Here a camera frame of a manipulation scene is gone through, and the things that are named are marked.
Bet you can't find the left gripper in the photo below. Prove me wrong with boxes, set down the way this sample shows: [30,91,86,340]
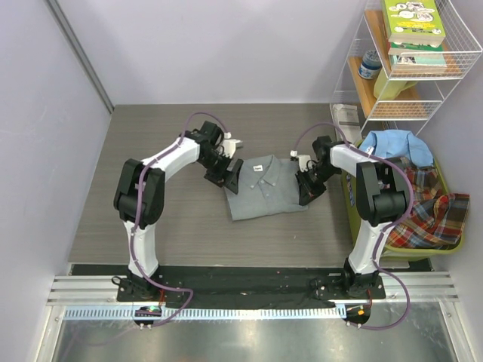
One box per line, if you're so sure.
[199,152,244,195]

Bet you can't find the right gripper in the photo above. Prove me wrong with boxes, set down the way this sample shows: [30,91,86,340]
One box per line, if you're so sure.
[295,164,339,207]

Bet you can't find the grey long sleeve shirt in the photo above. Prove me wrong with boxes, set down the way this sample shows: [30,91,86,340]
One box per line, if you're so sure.
[226,155,309,221]

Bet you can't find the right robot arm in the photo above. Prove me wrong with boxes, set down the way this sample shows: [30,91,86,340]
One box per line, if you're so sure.
[291,136,414,299]

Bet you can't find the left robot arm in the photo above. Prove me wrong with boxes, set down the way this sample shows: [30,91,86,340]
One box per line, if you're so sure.
[113,121,243,301]

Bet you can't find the green laundry basket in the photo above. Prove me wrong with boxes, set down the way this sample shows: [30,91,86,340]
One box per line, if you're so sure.
[341,139,466,262]

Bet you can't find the plastic wrapped paper packet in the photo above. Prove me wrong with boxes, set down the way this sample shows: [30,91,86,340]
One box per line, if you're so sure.
[331,103,362,143]

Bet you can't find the light blue shirt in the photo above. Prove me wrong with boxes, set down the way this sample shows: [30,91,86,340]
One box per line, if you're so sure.
[358,130,434,168]

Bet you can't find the yellow green cloth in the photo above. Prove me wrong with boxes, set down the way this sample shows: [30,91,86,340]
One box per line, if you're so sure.
[373,70,417,100]

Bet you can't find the plaid shirt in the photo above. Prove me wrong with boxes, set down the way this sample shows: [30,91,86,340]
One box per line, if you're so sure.
[386,158,470,250]

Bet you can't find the small blue white jar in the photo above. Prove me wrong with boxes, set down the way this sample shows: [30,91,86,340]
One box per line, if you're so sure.
[358,50,382,80]

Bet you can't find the lower stacked book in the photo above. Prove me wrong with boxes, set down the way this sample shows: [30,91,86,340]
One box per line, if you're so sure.
[388,42,447,71]

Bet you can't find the green book on top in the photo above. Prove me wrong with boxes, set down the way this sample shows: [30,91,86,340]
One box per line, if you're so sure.
[380,0,446,47]

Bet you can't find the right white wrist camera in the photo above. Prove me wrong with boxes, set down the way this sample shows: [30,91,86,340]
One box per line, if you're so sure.
[290,150,312,172]

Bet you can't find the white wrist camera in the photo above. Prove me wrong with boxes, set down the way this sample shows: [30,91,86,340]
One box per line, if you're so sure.
[290,150,312,172]
[220,132,243,158]

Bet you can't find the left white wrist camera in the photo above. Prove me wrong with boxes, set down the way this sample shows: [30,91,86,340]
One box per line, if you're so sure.
[220,132,243,158]

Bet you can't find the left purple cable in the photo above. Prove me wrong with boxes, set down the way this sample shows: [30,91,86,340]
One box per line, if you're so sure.
[128,111,232,327]

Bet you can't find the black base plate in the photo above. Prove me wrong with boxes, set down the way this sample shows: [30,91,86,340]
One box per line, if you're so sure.
[112,266,386,324]

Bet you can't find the aluminium rail frame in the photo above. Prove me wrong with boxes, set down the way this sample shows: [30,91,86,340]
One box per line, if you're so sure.
[35,265,478,361]

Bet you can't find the white wire shelf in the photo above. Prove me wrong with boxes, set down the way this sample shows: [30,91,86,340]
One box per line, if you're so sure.
[331,1,482,134]

